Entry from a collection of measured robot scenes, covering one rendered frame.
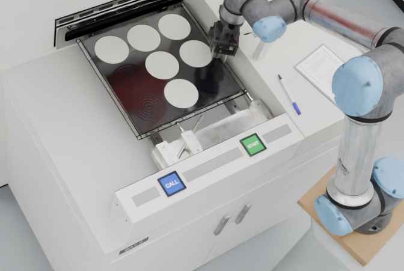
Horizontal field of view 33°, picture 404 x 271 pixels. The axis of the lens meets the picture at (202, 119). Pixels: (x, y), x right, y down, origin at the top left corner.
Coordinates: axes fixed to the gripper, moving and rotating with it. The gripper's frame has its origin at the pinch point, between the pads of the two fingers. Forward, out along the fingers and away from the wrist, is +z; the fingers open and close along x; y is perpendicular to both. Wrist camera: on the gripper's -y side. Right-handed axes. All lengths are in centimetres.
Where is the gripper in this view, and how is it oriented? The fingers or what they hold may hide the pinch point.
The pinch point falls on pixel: (216, 52)
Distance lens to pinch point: 207.0
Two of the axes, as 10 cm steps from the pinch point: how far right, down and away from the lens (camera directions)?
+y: -0.7, 8.4, -5.4
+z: -2.1, 5.1, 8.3
